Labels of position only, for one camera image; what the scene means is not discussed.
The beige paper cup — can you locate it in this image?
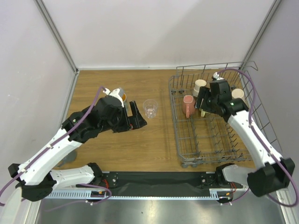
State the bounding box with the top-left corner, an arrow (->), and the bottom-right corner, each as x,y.
231,88 -> 246,104

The black base mat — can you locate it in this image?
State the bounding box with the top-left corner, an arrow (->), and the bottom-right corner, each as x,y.
90,171 -> 220,197

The blue mug orange inside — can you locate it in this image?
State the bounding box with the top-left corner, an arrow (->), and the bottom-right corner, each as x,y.
122,93 -> 128,111

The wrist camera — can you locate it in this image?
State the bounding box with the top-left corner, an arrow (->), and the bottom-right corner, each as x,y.
103,88 -> 124,102
212,72 -> 223,81

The grey wire dish rack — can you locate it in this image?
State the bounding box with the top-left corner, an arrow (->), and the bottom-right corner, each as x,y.
168,61 -> 282,168

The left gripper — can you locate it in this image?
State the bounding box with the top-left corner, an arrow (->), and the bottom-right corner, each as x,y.
100,101 -> 146,133

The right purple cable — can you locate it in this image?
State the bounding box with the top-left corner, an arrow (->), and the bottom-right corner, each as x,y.
219,69 -> 297,207

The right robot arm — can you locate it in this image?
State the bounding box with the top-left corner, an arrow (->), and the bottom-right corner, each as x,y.
196,79 -> 295,197

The clear plastic cup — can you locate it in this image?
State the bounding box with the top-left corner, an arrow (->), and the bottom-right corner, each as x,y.
143,99 -> 158,119

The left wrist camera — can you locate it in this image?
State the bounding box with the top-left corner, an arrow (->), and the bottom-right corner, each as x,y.
103,88 -> 124,102

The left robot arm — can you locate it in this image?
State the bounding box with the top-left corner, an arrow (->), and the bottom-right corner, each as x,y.
8,96 -> 147,202

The steel tumbler brown band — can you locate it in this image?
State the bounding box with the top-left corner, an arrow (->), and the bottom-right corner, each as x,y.
192,79 -> 207,97

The pink floral mug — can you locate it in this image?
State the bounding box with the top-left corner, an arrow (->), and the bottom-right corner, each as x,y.
182,95 -> 196,119

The white cable duct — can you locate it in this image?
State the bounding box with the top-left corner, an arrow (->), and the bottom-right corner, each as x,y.
43,189 -> 93,199

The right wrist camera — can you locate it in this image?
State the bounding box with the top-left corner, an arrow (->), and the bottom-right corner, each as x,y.
212,72 -> 223,81

